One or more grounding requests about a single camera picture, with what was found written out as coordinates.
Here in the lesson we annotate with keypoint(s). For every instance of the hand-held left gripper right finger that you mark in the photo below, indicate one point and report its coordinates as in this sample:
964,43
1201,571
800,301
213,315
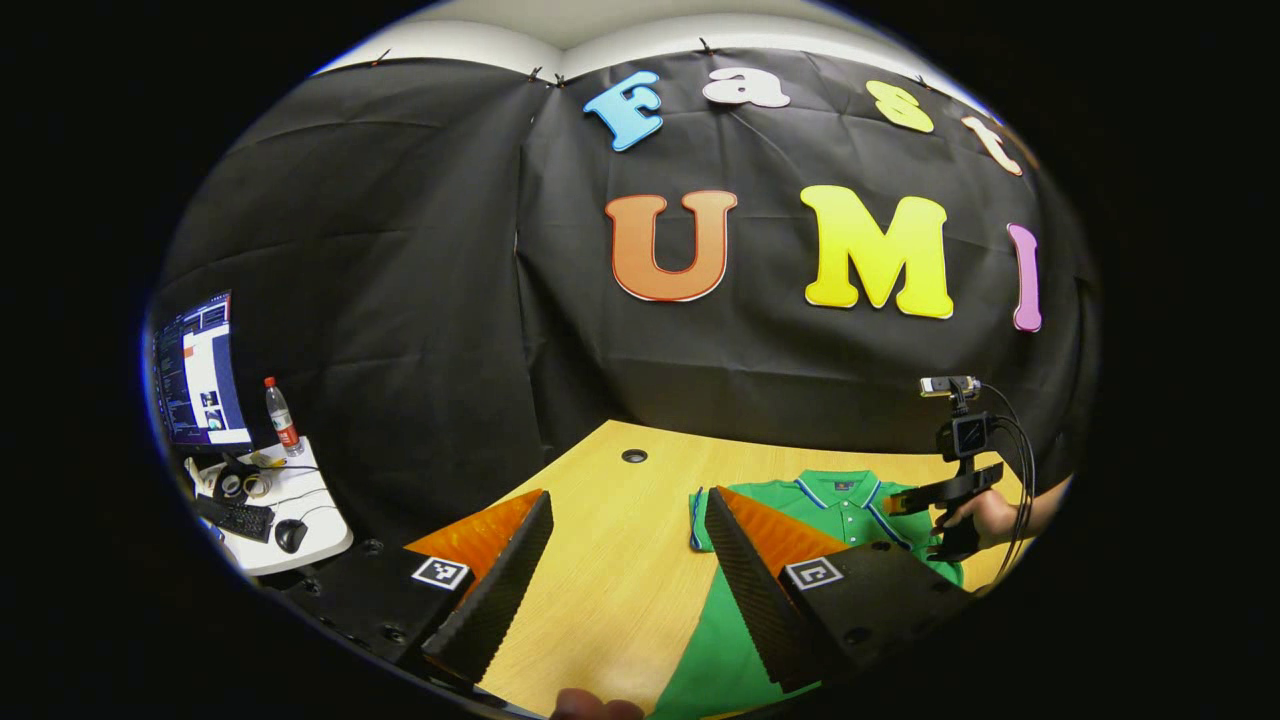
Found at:
760,600

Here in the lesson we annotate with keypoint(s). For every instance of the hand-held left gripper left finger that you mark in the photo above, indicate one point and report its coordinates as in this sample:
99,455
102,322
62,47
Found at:
495,600

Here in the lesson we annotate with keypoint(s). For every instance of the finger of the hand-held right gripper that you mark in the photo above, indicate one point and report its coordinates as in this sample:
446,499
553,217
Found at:
915,497

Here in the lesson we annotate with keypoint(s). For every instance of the green T-shirt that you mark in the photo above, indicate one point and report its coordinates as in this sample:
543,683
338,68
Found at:
715,655

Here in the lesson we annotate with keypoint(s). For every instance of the white side table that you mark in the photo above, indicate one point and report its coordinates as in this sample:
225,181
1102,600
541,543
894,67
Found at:
320,530

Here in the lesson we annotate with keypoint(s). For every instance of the black computer mouse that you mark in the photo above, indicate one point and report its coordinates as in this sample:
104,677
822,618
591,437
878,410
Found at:
290,536

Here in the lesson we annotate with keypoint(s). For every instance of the brown tape roll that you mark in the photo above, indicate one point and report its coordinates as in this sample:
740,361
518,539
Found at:
258,485

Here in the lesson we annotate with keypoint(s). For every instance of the black keyboard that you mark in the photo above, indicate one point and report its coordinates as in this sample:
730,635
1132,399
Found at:
240,520

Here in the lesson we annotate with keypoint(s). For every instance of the clear plastic water bottle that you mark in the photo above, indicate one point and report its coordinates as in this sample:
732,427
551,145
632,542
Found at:
283,420

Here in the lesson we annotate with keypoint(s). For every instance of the black tape roll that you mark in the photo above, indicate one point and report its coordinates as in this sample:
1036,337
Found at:
231,486

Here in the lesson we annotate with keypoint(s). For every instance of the black backdrop cloth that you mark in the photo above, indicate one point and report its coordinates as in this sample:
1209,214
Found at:
450,300

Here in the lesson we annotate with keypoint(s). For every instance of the computer monitor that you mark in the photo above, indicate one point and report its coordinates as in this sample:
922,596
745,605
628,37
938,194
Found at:
200,370

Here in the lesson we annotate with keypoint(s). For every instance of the row of black cloth clips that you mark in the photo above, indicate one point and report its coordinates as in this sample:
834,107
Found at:
706,46

